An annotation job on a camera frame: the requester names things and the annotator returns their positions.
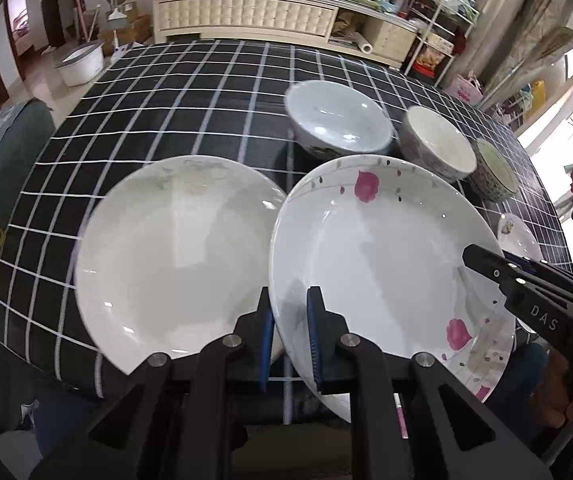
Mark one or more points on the pink gift bag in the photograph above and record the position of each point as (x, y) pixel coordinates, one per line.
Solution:
(466, 89)

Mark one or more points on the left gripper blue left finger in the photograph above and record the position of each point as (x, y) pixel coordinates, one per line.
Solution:
(252, 361)

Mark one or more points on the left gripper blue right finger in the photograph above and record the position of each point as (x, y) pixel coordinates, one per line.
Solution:
(325, 328)

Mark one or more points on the white plate pink flowers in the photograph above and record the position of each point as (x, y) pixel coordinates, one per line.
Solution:
(383, 239)

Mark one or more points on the white standing mop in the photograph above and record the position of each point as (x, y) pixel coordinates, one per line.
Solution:
(115, 21)

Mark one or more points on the white plastic basin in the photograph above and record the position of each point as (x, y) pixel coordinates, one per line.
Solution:
(82, 65)

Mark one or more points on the white metal shelf rack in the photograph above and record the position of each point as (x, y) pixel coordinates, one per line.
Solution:
(442, 29)

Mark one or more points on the cream tufted tv cabinet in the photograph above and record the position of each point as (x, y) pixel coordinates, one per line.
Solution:
(318, 24)

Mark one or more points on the white paper roll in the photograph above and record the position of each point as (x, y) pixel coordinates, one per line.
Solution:
(361, 43)

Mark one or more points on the plain white plate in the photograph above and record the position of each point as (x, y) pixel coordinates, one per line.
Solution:
(173, 255)

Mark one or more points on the white bowl floral outside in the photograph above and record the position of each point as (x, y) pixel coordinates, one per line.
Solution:
(330, 120)

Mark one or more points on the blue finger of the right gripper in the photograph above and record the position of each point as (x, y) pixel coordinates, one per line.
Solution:
(541, 269)
(500, 270)

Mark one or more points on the black white grid tablecloth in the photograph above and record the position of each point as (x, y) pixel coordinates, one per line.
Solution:
(210, 97)

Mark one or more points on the green patterned bowl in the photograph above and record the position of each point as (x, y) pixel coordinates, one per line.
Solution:
(493, 179)

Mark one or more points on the plain white bowl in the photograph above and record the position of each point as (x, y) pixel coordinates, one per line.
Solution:
(433, 143)

